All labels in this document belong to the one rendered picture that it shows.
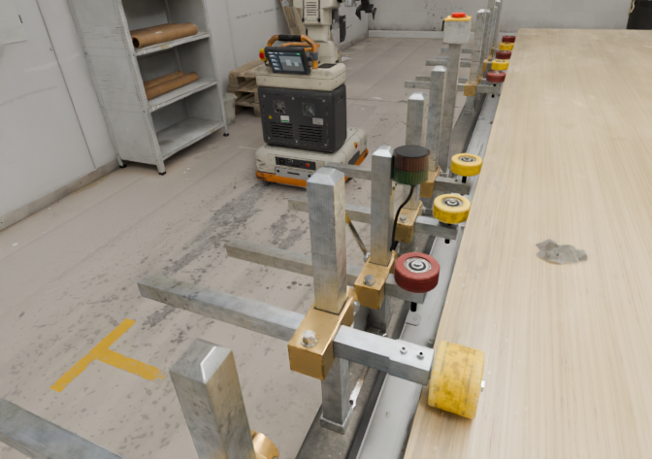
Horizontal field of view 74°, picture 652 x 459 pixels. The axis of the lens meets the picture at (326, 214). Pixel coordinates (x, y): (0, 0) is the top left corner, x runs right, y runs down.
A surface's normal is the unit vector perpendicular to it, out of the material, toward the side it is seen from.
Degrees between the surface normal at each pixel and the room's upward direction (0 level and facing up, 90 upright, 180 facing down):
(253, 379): 0
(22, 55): 90
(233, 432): 90
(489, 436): 0
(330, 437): 0
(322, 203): 90
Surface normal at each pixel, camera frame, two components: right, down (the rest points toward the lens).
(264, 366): -0.04, -0.86
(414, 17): -0.39, 0.49
